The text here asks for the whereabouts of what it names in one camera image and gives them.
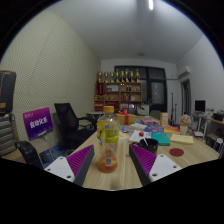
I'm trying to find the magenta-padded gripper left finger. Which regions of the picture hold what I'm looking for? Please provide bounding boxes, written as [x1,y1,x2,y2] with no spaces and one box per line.
[44,144,95,187]

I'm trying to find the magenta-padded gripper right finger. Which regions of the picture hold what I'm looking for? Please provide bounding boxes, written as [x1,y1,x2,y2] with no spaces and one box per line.
[128,143,183,187]

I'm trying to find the orange drink bottle yellow label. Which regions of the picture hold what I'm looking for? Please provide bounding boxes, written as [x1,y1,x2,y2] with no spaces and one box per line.
[96,105,120,174]

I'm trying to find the flat round red coaster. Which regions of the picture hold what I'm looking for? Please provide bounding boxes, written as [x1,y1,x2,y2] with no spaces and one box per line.
[168,147,185,158]

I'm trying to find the teal book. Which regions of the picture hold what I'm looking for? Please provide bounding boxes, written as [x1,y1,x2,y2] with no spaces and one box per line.
[150,132,171,147]

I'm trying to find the yellow notepad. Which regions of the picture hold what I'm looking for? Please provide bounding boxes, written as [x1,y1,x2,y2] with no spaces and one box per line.
[169,133,194,145]

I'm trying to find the black mesh chair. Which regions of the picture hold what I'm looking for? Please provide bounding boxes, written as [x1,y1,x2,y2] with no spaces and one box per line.
[15,140,44,169]

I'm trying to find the blue book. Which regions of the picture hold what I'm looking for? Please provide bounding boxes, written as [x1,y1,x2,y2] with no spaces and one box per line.
[143,125,165,134]

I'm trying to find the orange book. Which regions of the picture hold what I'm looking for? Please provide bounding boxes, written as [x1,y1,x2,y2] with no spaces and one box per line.
[163,124,181,134]

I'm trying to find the red ball white stick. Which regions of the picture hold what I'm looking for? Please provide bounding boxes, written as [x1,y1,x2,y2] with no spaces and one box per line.
[138,131,150,147]

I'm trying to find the white printed booklet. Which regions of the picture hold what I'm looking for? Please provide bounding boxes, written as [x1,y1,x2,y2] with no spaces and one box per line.
[128,129,153,144]

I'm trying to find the pink box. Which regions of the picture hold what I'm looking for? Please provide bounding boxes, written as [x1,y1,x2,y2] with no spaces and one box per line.
[139,118,159,127]

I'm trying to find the orange upright carton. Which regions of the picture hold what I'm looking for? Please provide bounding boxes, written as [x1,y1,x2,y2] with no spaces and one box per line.
[159,112,170,127]

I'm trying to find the black office chair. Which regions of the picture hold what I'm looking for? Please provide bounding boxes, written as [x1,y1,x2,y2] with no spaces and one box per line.
[54,102,98,151]

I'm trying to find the white paper sheet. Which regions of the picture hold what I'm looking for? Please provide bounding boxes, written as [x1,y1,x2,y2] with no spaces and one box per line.
[128,122,148,132]

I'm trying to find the pink flowers in white pot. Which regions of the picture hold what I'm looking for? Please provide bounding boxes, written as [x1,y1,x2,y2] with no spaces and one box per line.
[179,113,192,136]

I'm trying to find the purple sign on stand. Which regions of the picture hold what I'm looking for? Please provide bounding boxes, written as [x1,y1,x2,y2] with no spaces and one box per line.
[22,106,56,161]

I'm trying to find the yellow gift box red ribbon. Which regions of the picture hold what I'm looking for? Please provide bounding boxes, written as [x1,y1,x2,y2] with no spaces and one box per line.
[115,109,138,126]

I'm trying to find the white round stool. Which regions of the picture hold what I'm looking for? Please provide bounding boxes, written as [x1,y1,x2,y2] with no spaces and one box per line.
[213,137,224,158]

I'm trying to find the wooden side desk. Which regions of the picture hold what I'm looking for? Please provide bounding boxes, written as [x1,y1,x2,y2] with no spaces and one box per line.
[193,113,224,141]

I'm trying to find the black computer monitor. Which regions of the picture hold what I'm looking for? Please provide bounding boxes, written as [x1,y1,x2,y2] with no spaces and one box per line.
[194,99,207,113]

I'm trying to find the black printer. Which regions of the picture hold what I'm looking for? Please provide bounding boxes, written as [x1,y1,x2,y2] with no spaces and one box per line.
[211,112,224,122]

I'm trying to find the black framed glass door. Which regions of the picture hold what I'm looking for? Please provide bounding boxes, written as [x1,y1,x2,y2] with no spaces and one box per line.
[114,65,168,113]

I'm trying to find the wooden shelf unit with trophies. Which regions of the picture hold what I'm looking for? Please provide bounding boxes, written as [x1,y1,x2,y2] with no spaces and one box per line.
[94,69,143,113]

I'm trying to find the white air conditioner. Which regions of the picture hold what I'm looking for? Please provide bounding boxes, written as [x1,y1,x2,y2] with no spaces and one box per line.
[176,63,192,78]

